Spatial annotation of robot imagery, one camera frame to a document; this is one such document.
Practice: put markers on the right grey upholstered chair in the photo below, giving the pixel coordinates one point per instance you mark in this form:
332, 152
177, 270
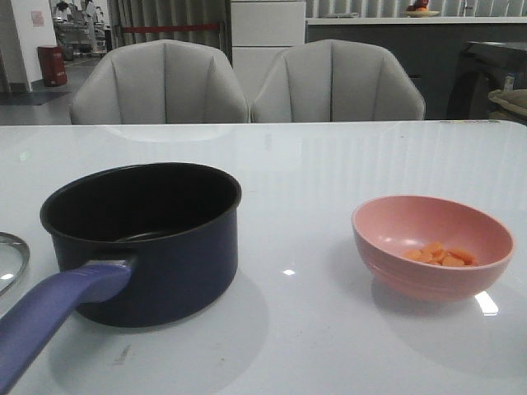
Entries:
334, 80

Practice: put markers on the red barrier belt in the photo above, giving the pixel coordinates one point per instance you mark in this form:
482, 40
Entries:
169, 29

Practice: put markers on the beige cushion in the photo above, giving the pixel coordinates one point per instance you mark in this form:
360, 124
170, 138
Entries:
508, 105

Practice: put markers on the grey upholstered chair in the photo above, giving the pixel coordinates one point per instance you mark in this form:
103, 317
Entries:
158, 82
334, 80

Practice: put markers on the left grey upholstered chair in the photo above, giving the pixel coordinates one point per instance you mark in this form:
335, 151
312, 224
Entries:
158, 82

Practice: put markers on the grey counter white top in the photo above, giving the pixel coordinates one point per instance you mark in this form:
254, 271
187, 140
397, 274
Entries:
428, 47

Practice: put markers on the red bin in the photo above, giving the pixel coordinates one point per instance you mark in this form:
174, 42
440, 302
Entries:
52, 65

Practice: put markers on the dark blue saucepan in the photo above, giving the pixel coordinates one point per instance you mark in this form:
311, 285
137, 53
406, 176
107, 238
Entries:
137, 246

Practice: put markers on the white cabinet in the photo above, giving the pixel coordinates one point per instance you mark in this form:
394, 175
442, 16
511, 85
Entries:
260, 30

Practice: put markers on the fruit plate on counter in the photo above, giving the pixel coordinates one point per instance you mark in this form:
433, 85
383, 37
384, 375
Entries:
419, 8

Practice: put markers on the glass pot lid blue knob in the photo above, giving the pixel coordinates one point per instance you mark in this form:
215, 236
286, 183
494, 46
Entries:
15, 256

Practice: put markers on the pink plastic bowl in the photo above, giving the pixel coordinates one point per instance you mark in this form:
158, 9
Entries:
387, 228

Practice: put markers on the orange ham slices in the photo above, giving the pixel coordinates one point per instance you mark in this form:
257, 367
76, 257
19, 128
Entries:
436, 254

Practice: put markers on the dark appliance at right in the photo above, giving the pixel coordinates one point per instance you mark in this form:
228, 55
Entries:
484, 67

